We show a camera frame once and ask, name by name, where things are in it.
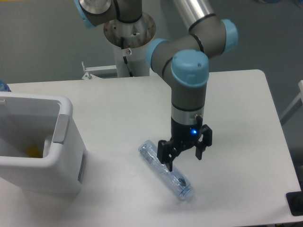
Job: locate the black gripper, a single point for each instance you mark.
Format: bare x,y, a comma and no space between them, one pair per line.
184,137

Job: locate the clear plastic bottle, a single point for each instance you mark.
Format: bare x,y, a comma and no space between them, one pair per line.
174,180

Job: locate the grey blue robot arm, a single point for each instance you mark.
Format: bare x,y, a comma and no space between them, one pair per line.
183,64

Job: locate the white trash can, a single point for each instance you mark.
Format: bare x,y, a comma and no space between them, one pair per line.
28,120

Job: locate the yellow trash in can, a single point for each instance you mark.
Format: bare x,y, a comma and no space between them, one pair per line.
34,152

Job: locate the black clamp at table edge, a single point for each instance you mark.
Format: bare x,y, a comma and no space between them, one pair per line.
295,203

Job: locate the blue object at left edge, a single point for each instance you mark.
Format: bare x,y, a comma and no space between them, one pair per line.
4,87

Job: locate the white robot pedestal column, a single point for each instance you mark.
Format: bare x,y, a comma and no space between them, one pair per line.
129,42

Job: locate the white frame at right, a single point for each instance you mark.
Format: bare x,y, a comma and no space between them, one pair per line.
294,106

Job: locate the white pedestal base bracket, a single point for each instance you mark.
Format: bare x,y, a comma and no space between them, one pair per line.
103,72

